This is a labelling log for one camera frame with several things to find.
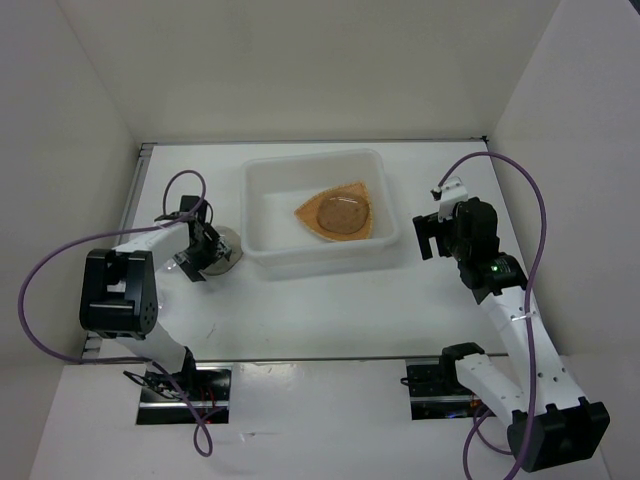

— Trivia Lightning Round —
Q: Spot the smoky glass plate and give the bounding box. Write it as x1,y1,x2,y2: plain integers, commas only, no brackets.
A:
204,225,243,276
316,193,370,235

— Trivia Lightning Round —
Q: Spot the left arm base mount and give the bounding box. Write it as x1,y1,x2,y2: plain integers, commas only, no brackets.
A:
123,362,234,426

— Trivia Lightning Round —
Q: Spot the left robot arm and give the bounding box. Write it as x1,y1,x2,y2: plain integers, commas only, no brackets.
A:
79,195,243,400

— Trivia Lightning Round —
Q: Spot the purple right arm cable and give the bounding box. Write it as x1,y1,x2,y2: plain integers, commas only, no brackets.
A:
461,151,548,480

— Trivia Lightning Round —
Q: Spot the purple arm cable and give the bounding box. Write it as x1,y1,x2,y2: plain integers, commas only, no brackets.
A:
18,170,229,457
461,151,548,480

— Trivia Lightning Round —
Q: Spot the woven bamboo fan tray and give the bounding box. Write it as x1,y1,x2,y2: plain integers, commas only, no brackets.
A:
294,181,374,242

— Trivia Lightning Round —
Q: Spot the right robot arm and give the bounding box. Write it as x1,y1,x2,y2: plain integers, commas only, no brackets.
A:
413,198,610,472

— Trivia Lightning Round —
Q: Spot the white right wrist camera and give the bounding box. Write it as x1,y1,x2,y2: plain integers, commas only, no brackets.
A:
431,176,469,223

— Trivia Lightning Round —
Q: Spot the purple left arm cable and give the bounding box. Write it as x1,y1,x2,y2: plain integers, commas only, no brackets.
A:
18,170,229,457

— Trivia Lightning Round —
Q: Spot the translucent white plastic bin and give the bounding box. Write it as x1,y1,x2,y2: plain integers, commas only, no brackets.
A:
241,149,400,267

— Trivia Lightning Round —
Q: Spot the aluminium table edge rail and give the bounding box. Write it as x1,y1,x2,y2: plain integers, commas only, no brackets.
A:
79,142,156,364

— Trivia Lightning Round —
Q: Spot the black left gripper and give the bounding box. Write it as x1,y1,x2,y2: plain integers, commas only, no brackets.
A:
172,223,231,282

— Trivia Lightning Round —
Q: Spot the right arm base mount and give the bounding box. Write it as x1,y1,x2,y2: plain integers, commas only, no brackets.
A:
400,357,481,421

